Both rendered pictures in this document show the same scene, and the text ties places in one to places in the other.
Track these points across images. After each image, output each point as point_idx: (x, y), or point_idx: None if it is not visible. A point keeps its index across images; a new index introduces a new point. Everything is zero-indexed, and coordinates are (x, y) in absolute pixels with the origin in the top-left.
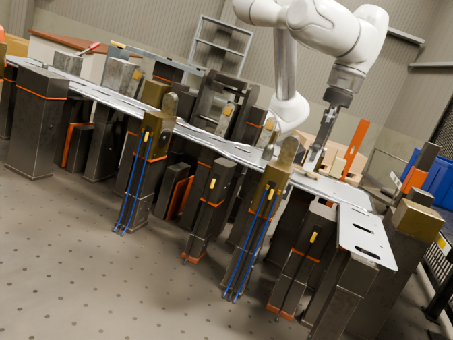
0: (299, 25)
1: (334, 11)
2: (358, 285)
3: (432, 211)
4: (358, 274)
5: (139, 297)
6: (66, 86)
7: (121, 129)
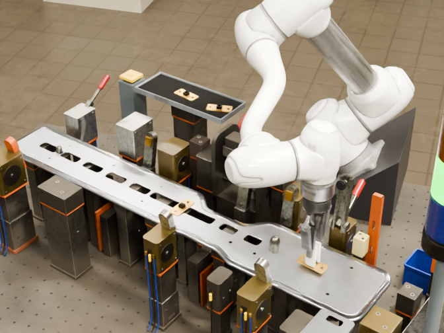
0: (233, 183)
1: (258, 169)
2: None
3: (392, 322)
4: None
5: None
6: (80, 195)
7: None
